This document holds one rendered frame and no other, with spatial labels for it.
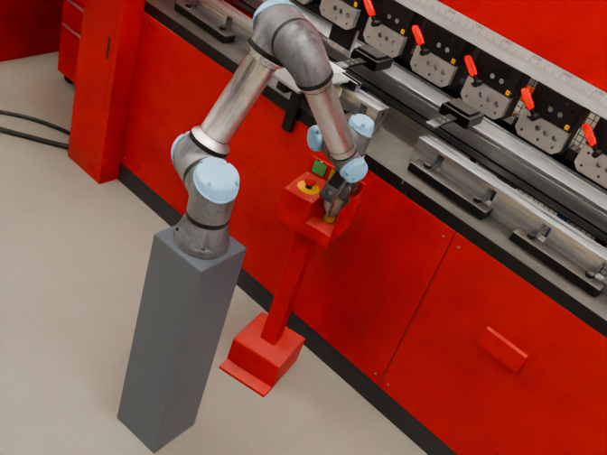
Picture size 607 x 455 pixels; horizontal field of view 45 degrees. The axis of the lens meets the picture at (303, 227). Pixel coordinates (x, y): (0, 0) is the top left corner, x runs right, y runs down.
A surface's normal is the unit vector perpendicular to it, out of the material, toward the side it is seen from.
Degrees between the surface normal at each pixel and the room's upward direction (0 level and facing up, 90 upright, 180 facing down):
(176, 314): 90
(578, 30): 90
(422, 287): 90
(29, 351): 0
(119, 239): 0
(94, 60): 90
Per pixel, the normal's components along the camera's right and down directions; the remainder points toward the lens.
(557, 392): -0.65, 0.29
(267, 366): -0.48, 0.40
